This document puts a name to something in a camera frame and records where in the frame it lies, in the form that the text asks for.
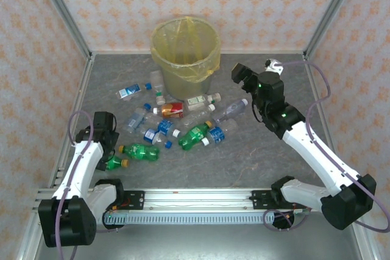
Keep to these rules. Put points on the green-white label bottle, white cap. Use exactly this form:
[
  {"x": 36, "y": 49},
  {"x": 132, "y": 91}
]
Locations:
[{"x": 196, "y": 101}]

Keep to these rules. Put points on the purple-tinted clear bottle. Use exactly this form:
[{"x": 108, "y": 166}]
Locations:
[{"x": 231, "y": 109}]

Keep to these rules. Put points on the aluminium frame strut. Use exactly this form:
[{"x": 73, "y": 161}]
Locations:
[
  {"x": 27, "y": 241},
  {"x": 364, "y": 251}
]

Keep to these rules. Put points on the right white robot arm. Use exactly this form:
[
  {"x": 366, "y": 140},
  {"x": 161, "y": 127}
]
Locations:
[{"x": 320, "y": 153}]

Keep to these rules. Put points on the silver mesh waste bin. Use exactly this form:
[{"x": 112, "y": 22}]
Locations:
[{"x": 182, "y": 89}]

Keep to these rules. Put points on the green bottle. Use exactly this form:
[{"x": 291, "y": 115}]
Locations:
[
  {"x": 192, "y": 136},
  {"x": 140, "y": 151},
  {"x": 115, "y": 163}
]

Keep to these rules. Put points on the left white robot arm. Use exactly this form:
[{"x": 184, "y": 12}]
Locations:
[{"x": 85, "y": 162}]

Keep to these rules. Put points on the aluminium cross beam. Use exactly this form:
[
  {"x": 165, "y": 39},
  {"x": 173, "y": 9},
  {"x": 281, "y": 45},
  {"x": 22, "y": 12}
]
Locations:
[{"x": 198, "y": 199}]

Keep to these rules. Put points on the aluminium table edge rail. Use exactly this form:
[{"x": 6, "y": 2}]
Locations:
[
  {"x": 81, "y": 89},
  {"x": 314, "y": 89}
]

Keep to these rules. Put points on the aluminium corner post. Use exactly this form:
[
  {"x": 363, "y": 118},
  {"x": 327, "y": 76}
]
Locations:
[
  {"x": 333, "y": 7},
  {"x": 62, "y": 8}
]

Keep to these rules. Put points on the red label bottle, white cap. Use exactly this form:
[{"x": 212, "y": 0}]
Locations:
[{"x": 172, "y": 110}]

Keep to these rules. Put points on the yellow plastic bin liner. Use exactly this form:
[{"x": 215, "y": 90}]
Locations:
[{"x": 182, "y": 44}]

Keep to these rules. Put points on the clear bottle, Pocari Sweat cap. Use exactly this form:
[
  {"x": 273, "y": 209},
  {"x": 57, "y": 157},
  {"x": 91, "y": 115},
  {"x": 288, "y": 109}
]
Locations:
[{"x": 195, "y": 117}]

